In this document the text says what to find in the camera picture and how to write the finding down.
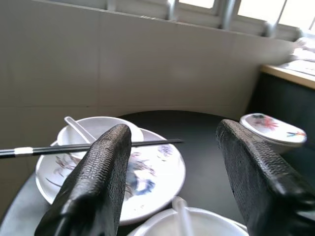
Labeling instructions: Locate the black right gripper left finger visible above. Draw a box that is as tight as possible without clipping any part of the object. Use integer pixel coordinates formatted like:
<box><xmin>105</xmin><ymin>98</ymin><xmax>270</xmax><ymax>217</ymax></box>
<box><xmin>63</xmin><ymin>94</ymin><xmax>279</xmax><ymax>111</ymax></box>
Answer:
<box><xmin>34</xmin><ymin>123</ymin><xmax>133</xmax><ymax>236</ymax></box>

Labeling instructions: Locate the white ceramic bowl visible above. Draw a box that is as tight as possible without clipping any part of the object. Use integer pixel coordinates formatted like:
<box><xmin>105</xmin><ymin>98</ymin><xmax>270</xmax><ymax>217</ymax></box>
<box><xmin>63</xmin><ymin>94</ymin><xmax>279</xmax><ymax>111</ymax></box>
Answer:
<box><xmin>126</xmin><ymin>206</ymin><xmax>249</xmax><ymax>236</ymax></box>
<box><xmin>57</xmin><ymin>116</ymin><xmax>145</xmax><ymax>160</ymax></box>

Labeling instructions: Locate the floral white plate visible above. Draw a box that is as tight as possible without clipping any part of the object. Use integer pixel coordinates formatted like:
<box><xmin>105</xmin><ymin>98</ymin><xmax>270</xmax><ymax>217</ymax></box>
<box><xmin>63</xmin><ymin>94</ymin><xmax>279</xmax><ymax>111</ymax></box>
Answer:
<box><xmin>35</xmin><ymin>127</ymin><xmax>186</xmax><ymax>226</ymax></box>

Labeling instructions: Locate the white barred window frame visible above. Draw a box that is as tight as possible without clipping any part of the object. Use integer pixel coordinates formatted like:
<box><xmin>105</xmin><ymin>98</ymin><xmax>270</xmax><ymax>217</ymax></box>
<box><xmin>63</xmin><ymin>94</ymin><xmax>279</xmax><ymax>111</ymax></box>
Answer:
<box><xmin>31</xmin><ymin>0</ymin><xmax>315</xmax><ymax>42</ymax></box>

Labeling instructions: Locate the round black table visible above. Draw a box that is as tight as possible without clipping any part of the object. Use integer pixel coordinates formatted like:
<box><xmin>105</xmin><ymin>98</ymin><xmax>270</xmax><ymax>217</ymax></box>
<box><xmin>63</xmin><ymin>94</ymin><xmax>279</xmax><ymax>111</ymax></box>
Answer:
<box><xmin>0</xmin><ymin>110</ymin><xmax>315</xmax><ymax>236</ymax></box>

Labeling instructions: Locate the black chopstick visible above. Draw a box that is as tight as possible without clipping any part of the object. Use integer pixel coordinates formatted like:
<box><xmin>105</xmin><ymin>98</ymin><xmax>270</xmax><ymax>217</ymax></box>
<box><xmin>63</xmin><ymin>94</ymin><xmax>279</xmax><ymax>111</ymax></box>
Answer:
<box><xmin>0</xmin><ymin>140</ymin><xmax>184</xmax><ymax>158</ymax></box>
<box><xmin>0</xmin><ymin>139</ymin><xmax>184</xmax><ymax>156</ymax></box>

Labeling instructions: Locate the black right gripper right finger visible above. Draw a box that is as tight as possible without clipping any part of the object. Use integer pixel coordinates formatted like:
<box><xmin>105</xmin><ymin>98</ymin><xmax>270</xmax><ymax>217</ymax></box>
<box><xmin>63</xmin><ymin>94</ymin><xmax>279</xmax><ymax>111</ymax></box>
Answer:
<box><xmin>216</xmin><ymin>118</ymin><xmax>315</xmax><ymax>236</ymax></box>

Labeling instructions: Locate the white pink packet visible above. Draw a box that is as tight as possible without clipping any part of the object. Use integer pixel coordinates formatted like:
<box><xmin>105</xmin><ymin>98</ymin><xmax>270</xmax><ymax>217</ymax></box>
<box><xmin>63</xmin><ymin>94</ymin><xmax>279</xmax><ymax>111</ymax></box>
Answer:
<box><xmin>287</xmin><ymin>36</ymin><xmax>315</xmax><ymax>72</ymax></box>

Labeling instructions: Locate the white ceramic soup spoon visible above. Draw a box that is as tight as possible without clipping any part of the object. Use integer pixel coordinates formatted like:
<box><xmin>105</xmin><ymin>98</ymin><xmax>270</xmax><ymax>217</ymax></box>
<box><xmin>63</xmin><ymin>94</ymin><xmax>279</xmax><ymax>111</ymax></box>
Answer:
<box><xmin>171</xmin><ymin>196</ymin><xmax>195</xmax><ymax>236</ymax></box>
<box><xmin>63</xmin><ymin>116</ymin><xmax>97</xmax><ymax>144</ymax></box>

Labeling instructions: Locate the small floral white bowl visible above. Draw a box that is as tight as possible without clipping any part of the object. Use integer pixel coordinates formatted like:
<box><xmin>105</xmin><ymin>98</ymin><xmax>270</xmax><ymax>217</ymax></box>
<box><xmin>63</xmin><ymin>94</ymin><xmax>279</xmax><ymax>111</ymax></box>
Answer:
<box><xmin>239</xmin><ymin>113</ymin><xmax>308</xmax><ymax>154</ymax></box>

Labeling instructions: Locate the dark wood-topped side table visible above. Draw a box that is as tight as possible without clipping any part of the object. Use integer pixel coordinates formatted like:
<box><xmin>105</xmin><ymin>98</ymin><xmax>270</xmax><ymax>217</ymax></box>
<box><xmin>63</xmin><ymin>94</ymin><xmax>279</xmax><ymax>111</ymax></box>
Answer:
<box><xmin>246</xmin><ymin>63</ymin><xmax>315</xmax><ymax>158</ymax></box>

